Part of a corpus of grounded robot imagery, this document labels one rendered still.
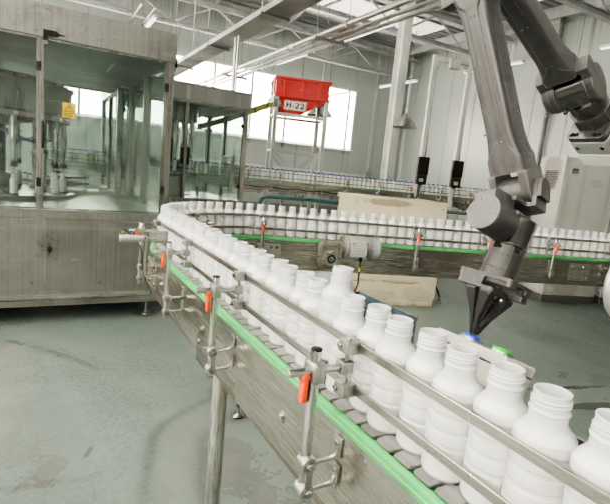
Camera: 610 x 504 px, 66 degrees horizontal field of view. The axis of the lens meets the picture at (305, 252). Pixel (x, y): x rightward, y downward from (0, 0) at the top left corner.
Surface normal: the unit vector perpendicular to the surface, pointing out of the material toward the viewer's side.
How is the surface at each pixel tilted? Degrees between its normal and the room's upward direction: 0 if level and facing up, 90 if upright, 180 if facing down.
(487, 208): 70
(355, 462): 90
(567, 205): 90
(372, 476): 90
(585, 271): 90
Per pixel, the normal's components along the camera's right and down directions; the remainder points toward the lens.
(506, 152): -0.75, 0.22
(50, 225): 0.48, 0.19
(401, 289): 0.19, 0.18
